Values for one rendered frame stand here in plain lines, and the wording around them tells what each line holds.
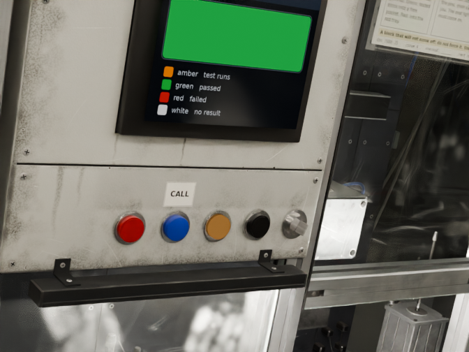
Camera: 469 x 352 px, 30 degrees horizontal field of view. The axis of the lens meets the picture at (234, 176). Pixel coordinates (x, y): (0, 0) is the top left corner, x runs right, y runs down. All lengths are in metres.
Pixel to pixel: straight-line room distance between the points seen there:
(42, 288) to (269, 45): 0.37
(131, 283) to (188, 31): 0.28
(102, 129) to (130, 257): 0.16
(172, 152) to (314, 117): 0.20
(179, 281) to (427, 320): 0.77
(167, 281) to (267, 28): 0.31
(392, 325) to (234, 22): 0.88
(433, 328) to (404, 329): 0.06
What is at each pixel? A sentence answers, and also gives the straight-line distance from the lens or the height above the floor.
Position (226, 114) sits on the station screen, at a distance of 1.00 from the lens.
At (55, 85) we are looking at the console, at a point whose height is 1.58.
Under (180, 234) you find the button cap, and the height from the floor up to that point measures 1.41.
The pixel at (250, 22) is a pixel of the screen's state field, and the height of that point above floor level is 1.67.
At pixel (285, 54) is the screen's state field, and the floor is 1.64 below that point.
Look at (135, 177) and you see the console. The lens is 0.99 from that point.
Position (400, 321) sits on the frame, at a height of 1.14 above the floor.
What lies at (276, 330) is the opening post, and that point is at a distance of 1.21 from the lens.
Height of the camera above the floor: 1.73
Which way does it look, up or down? 13 degrees down
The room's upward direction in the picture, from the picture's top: 10 degrees clockwise
